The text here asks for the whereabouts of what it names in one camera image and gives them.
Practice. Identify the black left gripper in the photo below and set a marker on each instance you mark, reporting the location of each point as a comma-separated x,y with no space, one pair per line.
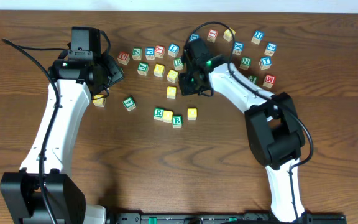
111,74

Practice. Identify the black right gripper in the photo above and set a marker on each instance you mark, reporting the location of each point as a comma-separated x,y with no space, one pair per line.
184,88

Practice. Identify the green B block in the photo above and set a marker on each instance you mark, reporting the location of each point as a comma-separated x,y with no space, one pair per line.
177,121

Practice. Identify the yellow O block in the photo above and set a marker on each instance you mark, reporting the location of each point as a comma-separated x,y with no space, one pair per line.
167,116

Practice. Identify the green r block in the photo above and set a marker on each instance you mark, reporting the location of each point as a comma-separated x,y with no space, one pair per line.
178,64
158,114

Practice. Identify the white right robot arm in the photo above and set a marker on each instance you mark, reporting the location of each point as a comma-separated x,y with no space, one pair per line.
274,132

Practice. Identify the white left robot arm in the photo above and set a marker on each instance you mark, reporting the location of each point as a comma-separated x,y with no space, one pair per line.
42,190

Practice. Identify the yellow S block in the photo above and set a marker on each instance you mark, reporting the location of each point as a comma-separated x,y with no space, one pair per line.
172,76

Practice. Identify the red U block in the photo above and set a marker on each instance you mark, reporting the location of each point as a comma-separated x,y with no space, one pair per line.
123,58

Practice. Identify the yellow C block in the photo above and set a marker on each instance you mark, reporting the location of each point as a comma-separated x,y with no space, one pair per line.
171,92

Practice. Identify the blue L block upper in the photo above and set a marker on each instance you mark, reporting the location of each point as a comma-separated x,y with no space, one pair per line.
173,50

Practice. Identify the yellow K block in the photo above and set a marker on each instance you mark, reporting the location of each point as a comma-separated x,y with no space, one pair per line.
159,70

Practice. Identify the green Z block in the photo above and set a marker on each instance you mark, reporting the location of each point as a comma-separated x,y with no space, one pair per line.
137,53

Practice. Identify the green J block left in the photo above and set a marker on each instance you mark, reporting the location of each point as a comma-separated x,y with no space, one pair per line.
143,69

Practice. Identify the green j block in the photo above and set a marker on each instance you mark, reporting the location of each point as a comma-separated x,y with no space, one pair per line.
253,79
143,69

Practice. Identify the green 4 block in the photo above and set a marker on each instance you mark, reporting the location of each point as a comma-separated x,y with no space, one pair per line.
129,104

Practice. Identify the blue D block upper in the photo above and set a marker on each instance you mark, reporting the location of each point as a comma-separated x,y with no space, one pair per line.
194,37

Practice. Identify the red A block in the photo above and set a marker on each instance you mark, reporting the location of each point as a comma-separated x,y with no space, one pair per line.
159,51

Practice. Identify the red I block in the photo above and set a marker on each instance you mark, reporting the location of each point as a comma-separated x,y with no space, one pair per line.
212,35

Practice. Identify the blue P block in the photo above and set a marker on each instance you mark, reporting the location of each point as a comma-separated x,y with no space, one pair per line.
150,53

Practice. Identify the green N block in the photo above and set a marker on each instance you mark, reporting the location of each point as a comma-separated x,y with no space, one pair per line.
245,63

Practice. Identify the blue X block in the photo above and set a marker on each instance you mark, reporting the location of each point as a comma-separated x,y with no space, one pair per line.
238,47

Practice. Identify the yellow block top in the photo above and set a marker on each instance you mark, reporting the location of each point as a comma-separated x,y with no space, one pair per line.
229,34

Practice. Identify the green J block right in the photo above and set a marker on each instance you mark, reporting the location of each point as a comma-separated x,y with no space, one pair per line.
253,79

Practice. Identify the blue T block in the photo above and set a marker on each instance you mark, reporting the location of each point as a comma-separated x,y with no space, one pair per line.
265,63

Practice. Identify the red M block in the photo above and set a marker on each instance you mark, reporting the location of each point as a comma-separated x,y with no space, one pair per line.
269,81

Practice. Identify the blue H block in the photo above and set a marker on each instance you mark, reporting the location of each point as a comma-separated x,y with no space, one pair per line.
257,37

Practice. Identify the blue 2 block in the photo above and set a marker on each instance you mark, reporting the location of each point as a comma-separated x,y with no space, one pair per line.
270,49

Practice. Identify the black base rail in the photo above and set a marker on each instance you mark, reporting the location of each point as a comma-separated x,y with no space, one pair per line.
136,218

